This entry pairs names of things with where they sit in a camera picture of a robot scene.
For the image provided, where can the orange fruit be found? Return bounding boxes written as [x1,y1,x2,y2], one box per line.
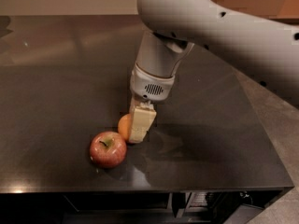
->
[118,114,131,142]

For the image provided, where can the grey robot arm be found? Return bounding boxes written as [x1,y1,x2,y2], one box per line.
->
[128,0,299,143]

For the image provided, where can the red apple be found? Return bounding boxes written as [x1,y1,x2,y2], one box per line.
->
[90,132,127,169]

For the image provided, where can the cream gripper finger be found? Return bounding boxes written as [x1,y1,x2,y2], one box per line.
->
[129,97,157,144]

